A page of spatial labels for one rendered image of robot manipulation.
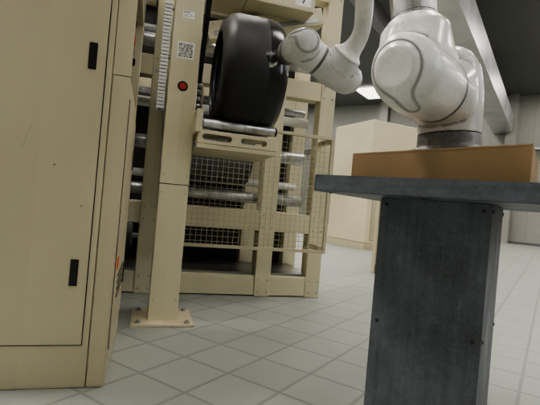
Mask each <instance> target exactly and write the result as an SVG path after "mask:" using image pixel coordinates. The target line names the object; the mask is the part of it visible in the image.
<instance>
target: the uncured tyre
mask: <svg viewBox="0 0 540 405"><path fill-rule="evenodd" d="M286 36H287V34H286V33H285V31H284V29H283V27H282V26H281V25H280V24H279V23H278V22H276V21H274V20H272V19H268V18H261V17H257V16H253V15H249V14H242V13H234V14H231V15H229V16H228V17H227V18H225V19H224V20H223V21H222V24H221V26H220V29H219V34H218V37H217V40H216V44H215V51H214V56H213V61H212V67H211V80H210V90H209V115H210V119H216V120H222V121H233V122H239V123H244V124H251V125H262V126H268V127H274V126H275V124H276V122H277V120H278V117H279V115H280V111H281V109H282V106H283V103H284V97H285V93H286V88H287V84H288V72H289V66H288V65H283V64H281V65H280V67H278V66H277V65H276V66H274V67H269V63H268V62H267V60H268V58H267V57H266V52H267V50H269V51H271V52H274V51H276V50H277V48H278V47H279V45H280V43H281V42H282V41H284V39H285V37H286Z"/></svg>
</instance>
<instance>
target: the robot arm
mask: <svg viewBox="0 0 540 405"><path fill-rule="evenodd" d="M373 9H374V0H355V16H354V29H353V32H352V34H351V36H350V37H349V38H348V39H347V40H346V41H345V42H344V43H342V44H336V45H335V46H334V47H332V48H331V49H330V48H328V47H327V46H326V45H325V44H324V43H323V42H322V41H321V39H320V36H319V34H318V33H317V32H316V31H315V30H314V29H312V28H309V27H301V28H297V29H296V30H294V31H292V32H290V33H289V34H288V35H287V36H286V37H285V39H284V41H282V42H281V43H280V45H279V47H278V48H277V50H276V51H274V52H271V51H269V50H267V52H266V57H267V58H268V60H267V62H268V63H269V67H271V68H272V67H274V66H276V65H277V66H278V67H280V65H281V64H283V65H288V66H292V65H296V66H298V67H299V68H302V69H304V70H305V71H307V72H308V73H310V74H311V75H312V76H313V77H314V78H315V79H316V80H318V81H319V82H320V83H322V84H324V85H325V86H326V87H327V88H330V89H331V90H333V91H335V92H338V93H341V94H351V93H353V92H355V91H356V90H357V89H358V88H359V87H360V85H361V83H362V73H361V71H360V70H359V69H358V66H359V64H360V63H359V56H360V55H361V53H362V50H363V48H364V47H365V45H366V42H367V40H368V38H369V35H370V29H371V24H372V17H373ZM390 10H391V21H390V22H389V24H388V25H387V26H386V28H385V29H384V31H383V32H382V34H381V36H380V43H379V47H378V50H377V52H376V54H375V56H374V60H373V63H372V68H371V77H372V82H373V85H374V89H375V91H376V92H377V94H378V96H379V97H380V99H381V100H382V101H383V102H384V103H385V104H386V105H388V106H389V107H390V108H392V109H394V110H395V111H396V112H398V113H401V114H403V115H404V116H406V117H410V118H412V119H414V121H415V123H416V124H417V143H416V148H415V149H443V148H458V147H473V146H482V136H481V132H482V123H483V116H484V78H483V71H482V69H481V65H480V63H479V61H478V59H477V58H476V56H475V55H474V54H473V53H472V52H471V51H470V50H468V49H466V48H464V47H459V46H456V45H455V42H454V38H453V35H452V28H451V24H450V22H449V21H448V20H447V19H446V18H445V17H444V16H443V15H442V14H440V13H438V12H437V3H436V0H390ZM409 150H414V149H409Z"/></svg>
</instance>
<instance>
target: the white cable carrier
mask: <svg viewBox="0 0 540 405"><path fill-rule="evenodd" d="M171 5H172V6H171ZM173 11H174V6H173V2H171V1H165V10H164V19H163V29H162V46H161V55H160V65H159V74H158V84H157V102H156V109H158V110H164V108H165V107H166V104H164V102H165V94H166V76H167V66H168V59H170V55H169V48H170V30H171V20H172V12H173ZM163 32H164V33H163ZM168 33H169V34H168ZM163 39H164V40H163ZM168 40H169V41H168Z"/></svg>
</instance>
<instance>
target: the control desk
mask: <svg viewBox="0 0 540 405"><path fill-rule="evenodd" d="M144 24H145V23H144V0H0V390H21V389H47V388H73V387H84V386H86V387H102V386H103V385H104V381H105V377H106V373H107V369H108V364H109V360H110V357H111V353H112V349H113V343H114V340H115V336H116V333H117V324H118V315H119V309H120V304H121V286H122V282H123V277H124V267H125V263H124V258H125V241H126V232H127V222H128V213H129V196H130V187H131V177H132V170H133V159H134V152H133V151H134V141H135V132H136V115H137V113H136V111H137V97H138V88H139V79H140V69H141V52H142V42H143V33H144ZM118 256H119V264H118V269H117V257H118Z"/></svg>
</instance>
